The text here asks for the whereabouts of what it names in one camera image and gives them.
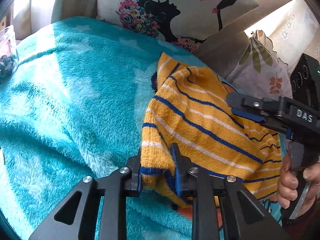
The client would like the yellow striped knit sweater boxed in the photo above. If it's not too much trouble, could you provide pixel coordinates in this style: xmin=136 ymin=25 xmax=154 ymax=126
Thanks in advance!
xmin=141 ymin=53 xmax=281 ymax=206

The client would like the person's right hand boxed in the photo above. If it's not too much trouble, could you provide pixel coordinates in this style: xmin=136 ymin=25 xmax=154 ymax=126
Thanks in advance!
xmin=277 ymin=153 xmax=320 ymax=217

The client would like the leaf print pillow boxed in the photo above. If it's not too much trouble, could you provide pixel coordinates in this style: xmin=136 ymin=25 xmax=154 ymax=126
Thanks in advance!
xmin=226 ymin=30 xmax=293 ymax=99

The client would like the teal cartoon fleece blanket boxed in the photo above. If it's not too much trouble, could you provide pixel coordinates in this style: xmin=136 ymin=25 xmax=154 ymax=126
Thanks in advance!
xmin=0 ymin=16 xmax=284 ymax=240

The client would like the lady silhouette cushion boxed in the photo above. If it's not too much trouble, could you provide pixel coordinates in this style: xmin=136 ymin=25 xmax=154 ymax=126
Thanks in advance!
xmin=97 ymin=0 xmax=259 ymax=53

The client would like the glass jar with beads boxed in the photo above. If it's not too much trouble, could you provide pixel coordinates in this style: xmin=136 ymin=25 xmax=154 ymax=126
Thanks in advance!
xmin=0 ymin=25 xmax=19 ymax=85

